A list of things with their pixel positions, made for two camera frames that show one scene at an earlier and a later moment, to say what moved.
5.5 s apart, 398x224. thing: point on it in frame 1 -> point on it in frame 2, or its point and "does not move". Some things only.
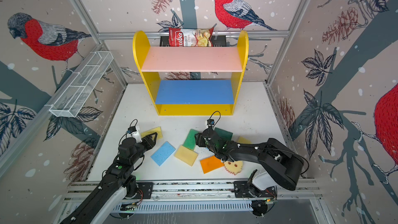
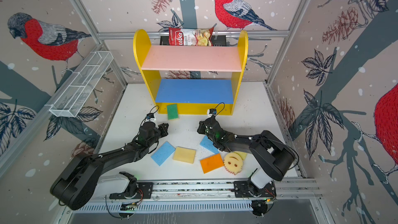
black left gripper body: [142, 148] -> [158, 133]
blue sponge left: [162, 153] does not move
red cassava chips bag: [181, 37] does not move
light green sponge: [190, 141] -> [172, 111]
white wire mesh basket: [74, 95] does not move
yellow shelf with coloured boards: [193, 97] does not move
